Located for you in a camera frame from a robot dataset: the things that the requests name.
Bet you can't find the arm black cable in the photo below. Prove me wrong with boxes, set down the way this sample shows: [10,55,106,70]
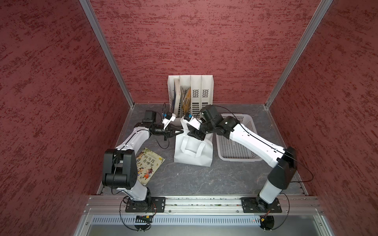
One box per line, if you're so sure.
[191,105,314,183]
[110,102,170,196]

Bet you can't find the colourful children's picture book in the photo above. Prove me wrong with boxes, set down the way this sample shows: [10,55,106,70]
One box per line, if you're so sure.
[136,148,165,186]

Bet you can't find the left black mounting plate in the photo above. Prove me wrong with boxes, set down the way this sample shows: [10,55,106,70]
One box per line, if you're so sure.
[122,197,166,213]

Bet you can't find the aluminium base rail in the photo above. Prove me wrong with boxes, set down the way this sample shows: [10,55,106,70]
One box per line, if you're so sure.
[74,195,334,236]

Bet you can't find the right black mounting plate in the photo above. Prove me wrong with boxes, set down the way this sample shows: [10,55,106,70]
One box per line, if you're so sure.
[240,197,283,214]

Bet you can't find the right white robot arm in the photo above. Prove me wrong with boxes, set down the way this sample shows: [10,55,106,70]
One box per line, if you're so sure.
[182,105,297,210]

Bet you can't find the white perforated plastic basket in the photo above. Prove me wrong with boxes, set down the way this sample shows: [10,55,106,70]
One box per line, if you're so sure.
[215,113,263,162]

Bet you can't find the white insulated delivery bag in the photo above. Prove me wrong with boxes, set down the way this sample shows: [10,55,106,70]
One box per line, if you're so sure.
[174,118,214,167]

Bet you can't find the right aluminium corner post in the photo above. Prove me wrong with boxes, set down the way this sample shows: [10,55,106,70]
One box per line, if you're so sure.
[265,0,333,110]

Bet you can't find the left aluminium corner post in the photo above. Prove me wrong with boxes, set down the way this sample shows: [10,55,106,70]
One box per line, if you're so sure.
[79,0,134,109]

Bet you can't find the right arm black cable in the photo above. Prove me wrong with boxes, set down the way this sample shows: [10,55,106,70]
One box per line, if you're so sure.
[191,105,314,183]

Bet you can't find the black mounting plate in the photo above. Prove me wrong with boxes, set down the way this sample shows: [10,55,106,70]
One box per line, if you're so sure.
[122,197,166,213]
[240,197,283,214]

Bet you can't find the white plastic file organizer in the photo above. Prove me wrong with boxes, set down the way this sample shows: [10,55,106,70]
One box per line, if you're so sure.
[167,75,214,125]

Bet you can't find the yellow story book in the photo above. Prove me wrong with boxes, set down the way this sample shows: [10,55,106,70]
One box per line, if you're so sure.
[182,88,192,115]

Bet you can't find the aluminium corner post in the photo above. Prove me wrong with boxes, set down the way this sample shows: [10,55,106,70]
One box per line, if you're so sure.
[79,0,134,109]
[265,0,333,110]

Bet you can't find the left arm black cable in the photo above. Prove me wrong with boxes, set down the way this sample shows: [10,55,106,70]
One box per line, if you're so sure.
[110,102,170,196]

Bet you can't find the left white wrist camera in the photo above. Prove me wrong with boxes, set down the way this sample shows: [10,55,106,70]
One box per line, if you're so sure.
[162,112,176,130]

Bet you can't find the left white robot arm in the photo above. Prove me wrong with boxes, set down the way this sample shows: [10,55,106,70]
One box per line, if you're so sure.
[102,110,183,205]

